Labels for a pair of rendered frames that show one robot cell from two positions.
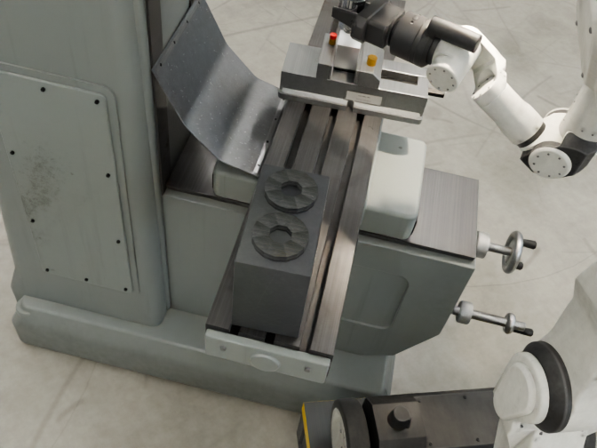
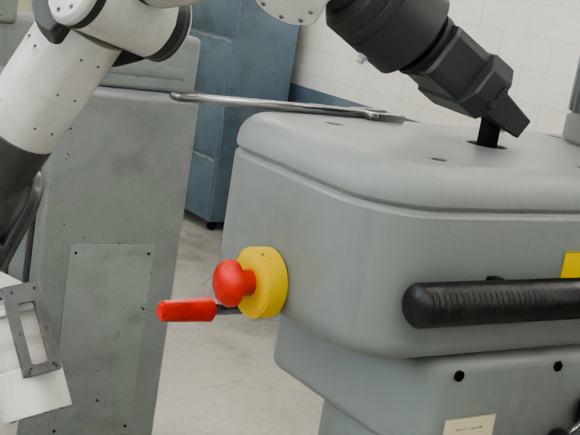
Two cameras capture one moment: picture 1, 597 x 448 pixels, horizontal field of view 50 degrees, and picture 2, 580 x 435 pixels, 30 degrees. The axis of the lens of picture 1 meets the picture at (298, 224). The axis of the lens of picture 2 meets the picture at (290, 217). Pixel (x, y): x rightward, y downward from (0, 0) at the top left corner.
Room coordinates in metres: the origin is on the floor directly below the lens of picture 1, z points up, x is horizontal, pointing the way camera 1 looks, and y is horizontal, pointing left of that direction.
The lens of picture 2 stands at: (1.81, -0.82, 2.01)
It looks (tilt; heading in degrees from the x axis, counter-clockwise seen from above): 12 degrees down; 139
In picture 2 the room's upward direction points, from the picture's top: 9 degrees clockwise
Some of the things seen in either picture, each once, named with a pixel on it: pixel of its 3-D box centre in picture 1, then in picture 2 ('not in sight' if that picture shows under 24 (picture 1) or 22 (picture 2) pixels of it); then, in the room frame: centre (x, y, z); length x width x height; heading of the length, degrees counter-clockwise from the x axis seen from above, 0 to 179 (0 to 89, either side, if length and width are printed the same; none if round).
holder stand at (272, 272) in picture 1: (281, 248); not in sight; (0.68, 0.02, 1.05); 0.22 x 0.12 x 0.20; 178
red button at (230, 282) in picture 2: not in sight; (236, 282); (1.13, -0.29, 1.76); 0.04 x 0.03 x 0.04; 175
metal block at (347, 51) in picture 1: (347, 50); not in sight; (1.27, -0.05, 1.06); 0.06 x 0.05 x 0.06; 178
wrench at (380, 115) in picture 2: not in sight; (290, 106); (1.02, -0.17, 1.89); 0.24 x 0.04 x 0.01; 82
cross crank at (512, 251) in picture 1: (498, 249); not in sight; (1.11, -0.53, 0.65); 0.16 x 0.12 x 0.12; 85
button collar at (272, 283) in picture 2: not in sight; (259, 282); (1.13, -0.27, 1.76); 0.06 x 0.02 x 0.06; 175
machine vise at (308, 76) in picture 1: (355, 74); not in sight; (1.27, -0.08, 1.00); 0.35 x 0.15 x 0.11; 88
